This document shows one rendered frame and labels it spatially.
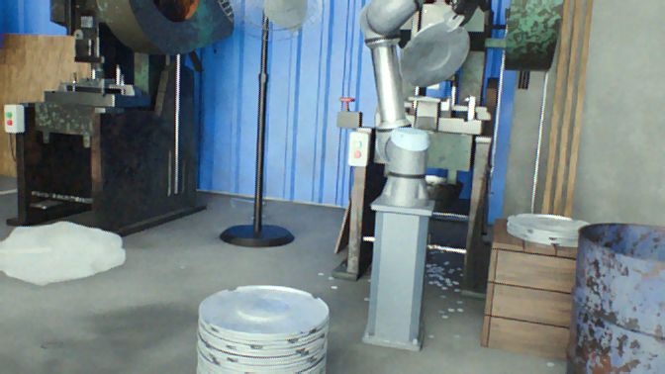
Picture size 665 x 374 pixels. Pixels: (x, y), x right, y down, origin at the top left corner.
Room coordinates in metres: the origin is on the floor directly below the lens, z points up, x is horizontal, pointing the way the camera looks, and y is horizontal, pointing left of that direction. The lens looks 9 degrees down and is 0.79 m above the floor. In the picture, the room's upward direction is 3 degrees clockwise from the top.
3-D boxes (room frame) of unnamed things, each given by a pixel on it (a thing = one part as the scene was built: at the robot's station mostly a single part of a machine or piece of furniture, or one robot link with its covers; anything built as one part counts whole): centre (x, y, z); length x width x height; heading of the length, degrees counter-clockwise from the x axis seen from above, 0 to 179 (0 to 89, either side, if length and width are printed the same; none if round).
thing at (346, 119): (2.43, -0.05, 0.62); 0.10 x 0.06 x 0.20; 74
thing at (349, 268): (2.78, -0.19, 0.45); 0.92 x 0.12 x 0.90; 164
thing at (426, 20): (2.53, -0.40, 1.04); 0.17 x 0.15 x 0.30; 164
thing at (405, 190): (1.79, -0.23, 0.50); 0.15 x 0.15 x 0.10
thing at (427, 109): (2.40, -0.36, 0.72); 0.25 x 0.14 x 0.14; 164
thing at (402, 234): (1.79, -0.23, 0.23); 0.19 x 0.19 x 0.45; 78
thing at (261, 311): (1.23, 0.14, 0.29); 0.29 x 0.29 x 0.01
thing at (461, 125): (2.57, -0.41, 0.68); 0.45 x 0.30 x 0.06; 74
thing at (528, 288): (1.88, -0.74, 0.18); 0.40 x 0.38 x 0.35; 164
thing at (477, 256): (2.63, -0.71, 0.45); 0.92 x 0.12 x 0.90; 164
